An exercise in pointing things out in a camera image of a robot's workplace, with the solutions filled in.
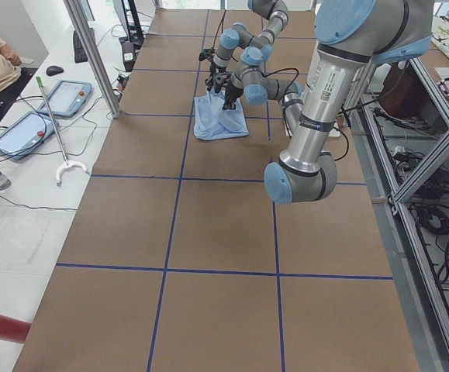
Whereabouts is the white central pedestal column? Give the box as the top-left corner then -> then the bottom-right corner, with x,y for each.
329,112 -> 345,137

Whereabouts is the black power adapter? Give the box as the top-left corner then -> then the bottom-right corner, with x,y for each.
121,41 -> 136,72

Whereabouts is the blue teach pendant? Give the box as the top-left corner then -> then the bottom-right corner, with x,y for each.
0,112 -> 55,160
47,80 -> 92,119

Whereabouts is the light blue t-shirt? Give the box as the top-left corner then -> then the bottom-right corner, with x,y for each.
193,91 -> 249,141

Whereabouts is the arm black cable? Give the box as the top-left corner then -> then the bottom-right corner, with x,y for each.
212,9 -> 227,50
258,67 -> 351,164

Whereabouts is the reacher grabber stick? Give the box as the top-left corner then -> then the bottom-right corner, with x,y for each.
36,77 -> 89,187

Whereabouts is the far blue teach pendant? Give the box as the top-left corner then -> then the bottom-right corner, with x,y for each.
47,80 -> 92,119

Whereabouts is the near blue teach pendant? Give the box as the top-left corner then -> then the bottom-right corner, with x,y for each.
0,112 -> 55,160

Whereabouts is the aluminium frame rack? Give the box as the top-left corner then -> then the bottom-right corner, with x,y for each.
354,47 -> 449,371

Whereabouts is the black computer mouse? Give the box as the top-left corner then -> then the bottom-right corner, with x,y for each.
46,65 -> 64,77

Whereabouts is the aluminium frame post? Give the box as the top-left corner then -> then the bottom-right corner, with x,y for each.
64,0 -> 121,119

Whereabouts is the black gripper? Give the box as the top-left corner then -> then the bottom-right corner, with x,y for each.
207,63 -> 226,93
223,85 -> 241,110

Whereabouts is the red cylinder tube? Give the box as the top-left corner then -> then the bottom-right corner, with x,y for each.
0,314 -> 31,344

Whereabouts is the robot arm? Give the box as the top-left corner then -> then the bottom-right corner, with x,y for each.
199,1 -> 289,109
224,1 -> 433,204

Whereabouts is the black keyboard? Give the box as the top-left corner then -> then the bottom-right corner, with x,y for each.
72,30 -> 88,64

